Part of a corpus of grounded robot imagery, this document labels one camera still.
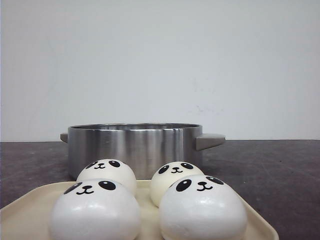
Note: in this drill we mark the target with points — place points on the panda bun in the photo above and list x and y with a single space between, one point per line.
112 169
168 174
95 209
202 207

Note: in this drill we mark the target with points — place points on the stainless steel steamer pot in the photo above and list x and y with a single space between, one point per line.
145 147

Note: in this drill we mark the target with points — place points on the cream plastic tray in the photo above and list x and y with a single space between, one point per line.
27 217

